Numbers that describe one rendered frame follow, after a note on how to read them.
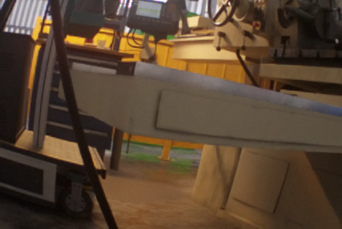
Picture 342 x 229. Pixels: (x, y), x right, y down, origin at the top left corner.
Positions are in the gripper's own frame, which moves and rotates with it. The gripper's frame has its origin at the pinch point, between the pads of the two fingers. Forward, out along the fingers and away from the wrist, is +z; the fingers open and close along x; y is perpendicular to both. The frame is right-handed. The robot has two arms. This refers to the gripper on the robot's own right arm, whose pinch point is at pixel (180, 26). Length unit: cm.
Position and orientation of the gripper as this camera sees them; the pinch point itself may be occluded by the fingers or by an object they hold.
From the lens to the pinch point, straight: 221.8
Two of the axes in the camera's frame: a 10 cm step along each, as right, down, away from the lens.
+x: 3.0, 1.7, -9.4
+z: 1.7, 9.6, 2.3
